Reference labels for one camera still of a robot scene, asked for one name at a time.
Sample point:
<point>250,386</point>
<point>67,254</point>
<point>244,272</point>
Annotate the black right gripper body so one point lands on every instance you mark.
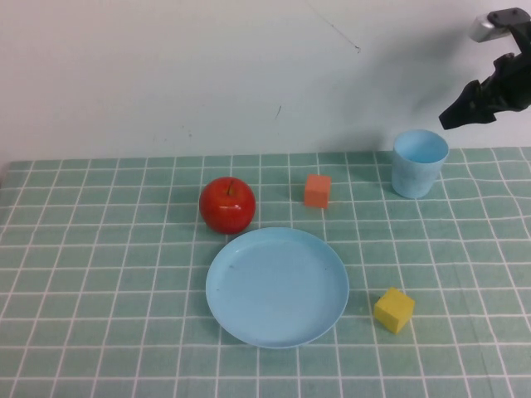
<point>512,83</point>

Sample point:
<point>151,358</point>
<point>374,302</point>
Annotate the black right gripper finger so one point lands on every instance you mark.
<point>458,110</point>
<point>483,114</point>

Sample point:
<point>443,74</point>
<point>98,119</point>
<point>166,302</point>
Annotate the light blue plastic cup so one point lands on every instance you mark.
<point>416,178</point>

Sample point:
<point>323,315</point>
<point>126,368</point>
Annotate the light blue round plate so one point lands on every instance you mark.
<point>277,290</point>

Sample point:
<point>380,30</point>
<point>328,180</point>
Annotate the orange foam cube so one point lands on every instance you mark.
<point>316,192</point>

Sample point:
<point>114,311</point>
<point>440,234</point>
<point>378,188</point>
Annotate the yellow foam cube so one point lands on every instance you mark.
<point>393,311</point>

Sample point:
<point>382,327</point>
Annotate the red apple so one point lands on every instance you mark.
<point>227,209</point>

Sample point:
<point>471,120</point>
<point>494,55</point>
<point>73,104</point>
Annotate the green checked tablecloth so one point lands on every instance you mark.
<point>103,290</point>

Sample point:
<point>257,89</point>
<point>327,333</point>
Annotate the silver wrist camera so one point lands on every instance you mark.
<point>483,29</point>

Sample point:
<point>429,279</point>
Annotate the black camera bracket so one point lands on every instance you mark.
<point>514,20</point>

